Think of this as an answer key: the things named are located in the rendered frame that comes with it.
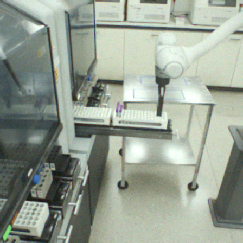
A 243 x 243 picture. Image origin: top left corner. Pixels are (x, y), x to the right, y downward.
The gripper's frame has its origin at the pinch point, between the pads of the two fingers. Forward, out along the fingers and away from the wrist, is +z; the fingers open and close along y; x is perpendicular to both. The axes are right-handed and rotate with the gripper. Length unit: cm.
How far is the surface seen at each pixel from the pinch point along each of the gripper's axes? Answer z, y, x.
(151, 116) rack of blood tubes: 3.7, 1.3, -4.1
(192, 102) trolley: 8.4, -28.4, 22.8
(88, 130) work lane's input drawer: 12.0, 6.8, -38.6
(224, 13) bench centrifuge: -15, -229, 86
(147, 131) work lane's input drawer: 9.8, 6.8, -5.7
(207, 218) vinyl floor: 90, -3, 43
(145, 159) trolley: 62, -31, -4
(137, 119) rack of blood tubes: 4.1, 3.9, -11.7
